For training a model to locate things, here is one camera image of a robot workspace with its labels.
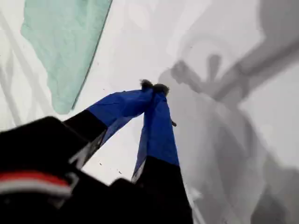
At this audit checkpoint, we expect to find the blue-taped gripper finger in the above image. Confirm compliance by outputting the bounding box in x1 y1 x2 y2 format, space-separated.
130 83 195 224
62 79 154 169

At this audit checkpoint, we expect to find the pale green T-shirt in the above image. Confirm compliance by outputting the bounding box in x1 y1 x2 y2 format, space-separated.
20 0 113 115

